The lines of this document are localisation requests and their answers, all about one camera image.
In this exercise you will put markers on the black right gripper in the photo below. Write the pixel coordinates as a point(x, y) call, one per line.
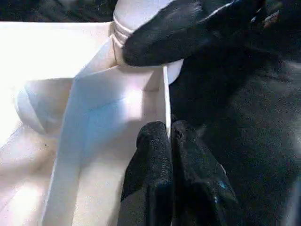
point(247, 23)

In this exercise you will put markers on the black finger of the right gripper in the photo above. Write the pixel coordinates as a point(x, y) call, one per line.
point(169, 40)

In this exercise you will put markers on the black plastic mat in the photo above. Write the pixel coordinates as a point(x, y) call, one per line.
point(247, 129)

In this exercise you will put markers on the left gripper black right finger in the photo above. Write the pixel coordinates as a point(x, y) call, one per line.
point(200, 183)

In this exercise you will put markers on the white plastic table leg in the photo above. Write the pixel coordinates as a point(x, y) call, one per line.
point(131, 18)

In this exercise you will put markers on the white plastic table top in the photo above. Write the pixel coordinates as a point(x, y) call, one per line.
point(82, 106)

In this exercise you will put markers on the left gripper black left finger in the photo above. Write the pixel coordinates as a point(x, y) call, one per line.
point(150, 179)

